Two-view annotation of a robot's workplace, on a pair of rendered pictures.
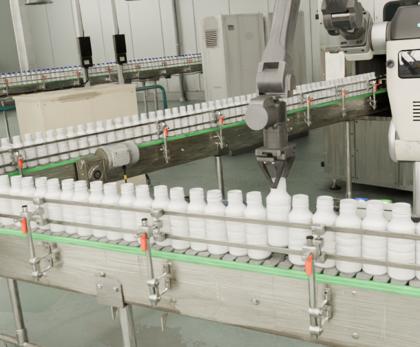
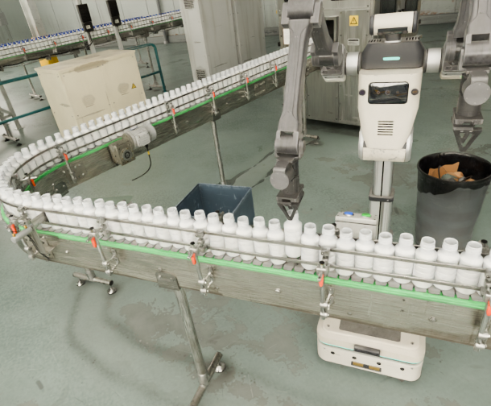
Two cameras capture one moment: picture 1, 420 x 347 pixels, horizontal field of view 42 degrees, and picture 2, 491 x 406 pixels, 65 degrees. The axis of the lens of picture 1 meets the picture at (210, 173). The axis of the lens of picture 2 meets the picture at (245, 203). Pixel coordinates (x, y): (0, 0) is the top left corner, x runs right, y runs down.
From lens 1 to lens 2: 0.44 m
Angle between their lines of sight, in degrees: 18
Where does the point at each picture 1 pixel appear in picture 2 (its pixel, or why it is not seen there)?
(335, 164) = not seen: hidden behind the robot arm
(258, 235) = (278, 250)
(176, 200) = (213, 224)
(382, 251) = (369, 263)
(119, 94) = (122, 60)
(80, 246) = (140, 252)
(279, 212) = (295, 236)
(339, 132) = not seen: hidden behind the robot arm
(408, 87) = (375, 110)
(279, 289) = (295, 285)
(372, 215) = (364, 241)
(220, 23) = not seen: outside the picture
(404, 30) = (372, 62)
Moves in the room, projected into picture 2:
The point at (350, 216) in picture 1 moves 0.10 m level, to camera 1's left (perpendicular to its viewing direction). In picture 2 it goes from (348, 242) to (316, 248)
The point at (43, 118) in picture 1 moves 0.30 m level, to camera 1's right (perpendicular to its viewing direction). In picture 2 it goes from (65, 87) to (91, 83)
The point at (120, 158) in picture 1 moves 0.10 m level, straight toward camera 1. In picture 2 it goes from (143, 139) to (145, 144)
